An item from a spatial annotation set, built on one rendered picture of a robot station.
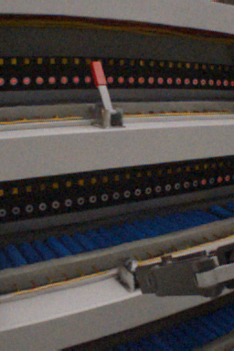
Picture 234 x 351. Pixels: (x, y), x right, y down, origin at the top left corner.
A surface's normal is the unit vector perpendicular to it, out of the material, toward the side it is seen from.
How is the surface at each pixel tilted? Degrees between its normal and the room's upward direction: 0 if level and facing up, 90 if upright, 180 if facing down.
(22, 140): 109
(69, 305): 19
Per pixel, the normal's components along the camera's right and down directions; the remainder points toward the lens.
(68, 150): 0.49, 0.23
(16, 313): 0.01, -0.97
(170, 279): -0.91, 0.15
